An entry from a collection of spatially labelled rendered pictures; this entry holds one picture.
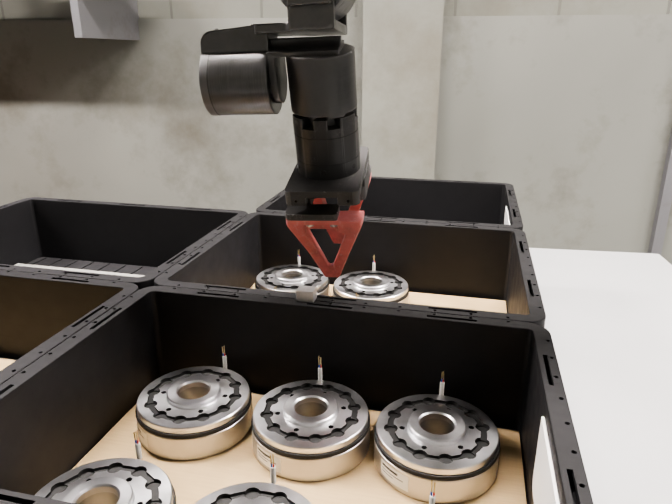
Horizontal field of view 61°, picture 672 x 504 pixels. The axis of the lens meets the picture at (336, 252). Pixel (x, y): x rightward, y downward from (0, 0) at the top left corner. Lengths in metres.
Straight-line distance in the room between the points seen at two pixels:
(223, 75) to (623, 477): 0.61
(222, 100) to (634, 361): 0.77
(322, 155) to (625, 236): 2.34
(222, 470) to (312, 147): 0.28
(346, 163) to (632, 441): 0.53
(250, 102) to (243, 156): 2.17
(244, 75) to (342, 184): 0.12
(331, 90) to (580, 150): 2.19
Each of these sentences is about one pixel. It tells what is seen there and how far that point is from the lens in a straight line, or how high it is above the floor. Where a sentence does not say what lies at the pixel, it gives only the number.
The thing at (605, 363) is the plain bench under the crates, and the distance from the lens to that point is 1.00.
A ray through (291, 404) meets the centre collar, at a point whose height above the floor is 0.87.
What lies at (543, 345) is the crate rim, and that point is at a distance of 0.50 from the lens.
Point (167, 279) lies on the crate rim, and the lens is 0.63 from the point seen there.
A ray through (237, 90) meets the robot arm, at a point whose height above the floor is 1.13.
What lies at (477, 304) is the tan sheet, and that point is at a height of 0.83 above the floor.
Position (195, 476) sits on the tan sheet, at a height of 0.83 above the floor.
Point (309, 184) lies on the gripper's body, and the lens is 0.49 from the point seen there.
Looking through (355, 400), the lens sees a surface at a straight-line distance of 0.53.
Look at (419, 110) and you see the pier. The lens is 2.33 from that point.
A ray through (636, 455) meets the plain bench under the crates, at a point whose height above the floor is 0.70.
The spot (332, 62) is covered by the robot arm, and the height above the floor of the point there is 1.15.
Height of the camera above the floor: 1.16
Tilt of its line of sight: 19 degrees down
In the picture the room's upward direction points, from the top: straight up
